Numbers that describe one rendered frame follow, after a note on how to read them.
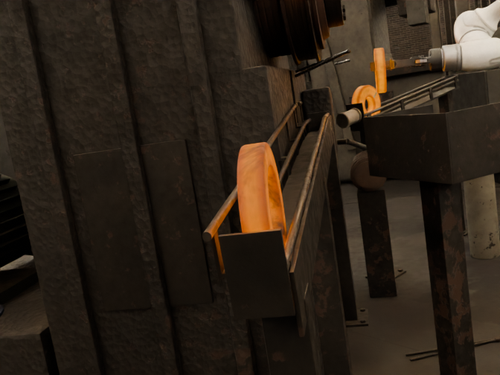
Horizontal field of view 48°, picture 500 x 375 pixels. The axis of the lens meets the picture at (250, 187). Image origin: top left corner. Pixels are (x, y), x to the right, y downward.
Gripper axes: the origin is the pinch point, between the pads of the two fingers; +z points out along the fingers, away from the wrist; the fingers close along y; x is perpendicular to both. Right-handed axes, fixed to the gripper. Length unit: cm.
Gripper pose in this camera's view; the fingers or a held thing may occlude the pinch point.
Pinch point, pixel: (380, 65)
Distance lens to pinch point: 205.3
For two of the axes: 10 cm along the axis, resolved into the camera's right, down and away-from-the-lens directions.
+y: 1.9, -1.8, 9.7
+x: -1.0, -9.8, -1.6
